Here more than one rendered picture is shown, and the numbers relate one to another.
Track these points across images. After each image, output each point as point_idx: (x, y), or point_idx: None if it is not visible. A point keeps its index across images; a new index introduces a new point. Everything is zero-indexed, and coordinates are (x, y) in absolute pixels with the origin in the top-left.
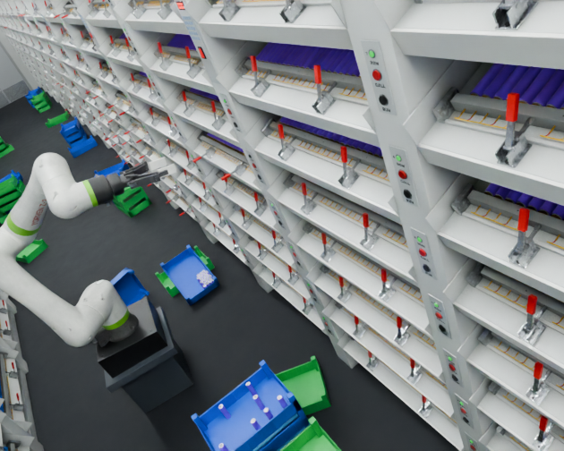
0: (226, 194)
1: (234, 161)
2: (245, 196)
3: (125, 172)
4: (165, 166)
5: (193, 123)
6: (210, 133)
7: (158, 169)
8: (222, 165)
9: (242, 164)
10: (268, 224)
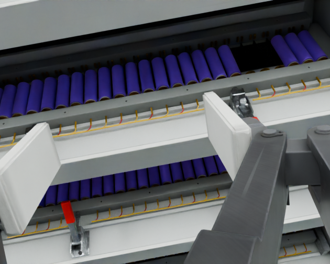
0: (73, 258)
1: (183, 110)
2: (147, 221)
3: None
4: (218, 108)
5: (7, 29)
6: (134, 24)
7: (233, 124)
8: (132, 143)
9: (243, 90)
10: (298, 219)
